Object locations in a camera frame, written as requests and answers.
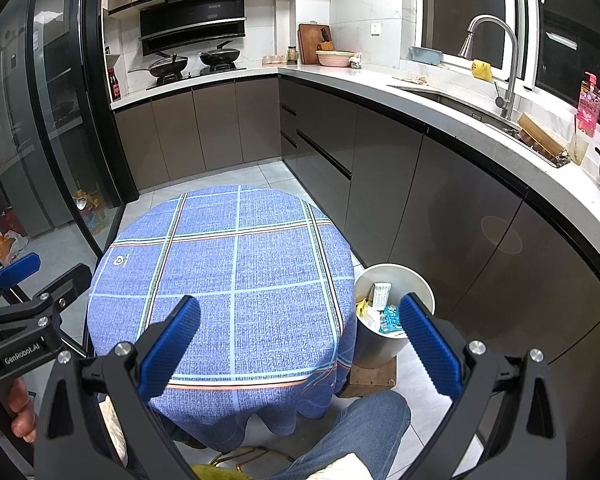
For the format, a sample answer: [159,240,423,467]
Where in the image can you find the wooden block in sink rack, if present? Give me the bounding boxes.
[517,112,571,168]

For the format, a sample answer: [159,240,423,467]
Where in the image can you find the black wok with lid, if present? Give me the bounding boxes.
[198,40,242,67]

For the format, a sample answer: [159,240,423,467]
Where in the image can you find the person's left hand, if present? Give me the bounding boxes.
[5,377,38,443]

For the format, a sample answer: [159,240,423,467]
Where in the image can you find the pink soap bottle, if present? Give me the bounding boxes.
[575,72,600,137]

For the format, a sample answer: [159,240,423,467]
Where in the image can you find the blue blister pack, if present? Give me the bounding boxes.
[380,305,407,336]

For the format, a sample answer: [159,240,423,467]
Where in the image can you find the black gas stove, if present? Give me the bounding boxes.
[145,64,248,92]

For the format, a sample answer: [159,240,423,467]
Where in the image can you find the orange white plastic bag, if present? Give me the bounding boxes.
[0,230,31,264]

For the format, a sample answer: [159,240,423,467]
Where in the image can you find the woven beige basket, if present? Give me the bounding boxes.
[316,50,356,67]

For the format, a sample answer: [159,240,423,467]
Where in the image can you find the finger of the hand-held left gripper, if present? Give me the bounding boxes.
[27,264,94,322]
[0,252,42,311]

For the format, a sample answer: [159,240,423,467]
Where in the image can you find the red bag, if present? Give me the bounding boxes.
[0,207,29,236]

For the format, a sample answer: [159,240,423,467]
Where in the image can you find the black framed glass sliding door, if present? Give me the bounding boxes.
[0,0,141,271]

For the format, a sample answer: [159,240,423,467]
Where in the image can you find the wooden stool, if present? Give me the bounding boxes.
[347,357,398,398]

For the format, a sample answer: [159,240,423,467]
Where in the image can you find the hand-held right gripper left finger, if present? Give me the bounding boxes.
[32,294,202,480]

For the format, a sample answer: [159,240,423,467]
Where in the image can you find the white trash bin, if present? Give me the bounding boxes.
[352,263,436,365]

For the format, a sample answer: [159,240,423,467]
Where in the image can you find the steel sink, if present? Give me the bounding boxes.
[400,82,521,126]

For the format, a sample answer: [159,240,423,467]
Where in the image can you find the black range hood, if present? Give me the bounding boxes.
[139,0,247,56]

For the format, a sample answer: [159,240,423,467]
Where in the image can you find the person's right leg in jeans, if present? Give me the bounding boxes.
[270,390,412,480]

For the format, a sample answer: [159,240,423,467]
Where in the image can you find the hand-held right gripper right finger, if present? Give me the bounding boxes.
[399,292,567,480]

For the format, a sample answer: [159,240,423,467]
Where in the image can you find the wooden cutting board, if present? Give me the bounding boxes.
[298,22,333,66]

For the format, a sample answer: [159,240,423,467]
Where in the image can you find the black wok long handle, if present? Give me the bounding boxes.
[127,52,189,79]

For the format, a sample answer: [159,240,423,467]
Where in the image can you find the dark kitchen window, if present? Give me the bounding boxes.
[420,0,600,126]

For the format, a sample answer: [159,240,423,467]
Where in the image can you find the light blue tray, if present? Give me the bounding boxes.
[409,46,443,66]

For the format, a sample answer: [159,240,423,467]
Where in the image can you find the steel kitchen faucet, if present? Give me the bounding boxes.
[457,15,518,121]

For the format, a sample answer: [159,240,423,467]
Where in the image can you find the round table blue plaid tablecloth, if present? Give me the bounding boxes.
[86,185,357,453]

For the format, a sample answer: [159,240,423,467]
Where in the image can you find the yellow toy figure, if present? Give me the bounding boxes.
[74,189,106,235]

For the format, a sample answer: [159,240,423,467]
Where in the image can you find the brown lower kitchen cabinets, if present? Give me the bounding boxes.
[112,77,600,411]

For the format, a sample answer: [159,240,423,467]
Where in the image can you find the gold metal stool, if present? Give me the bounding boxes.
[207,445,301,480]

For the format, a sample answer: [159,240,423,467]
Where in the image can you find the clear plastic cup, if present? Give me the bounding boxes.
[569,132,590,166]

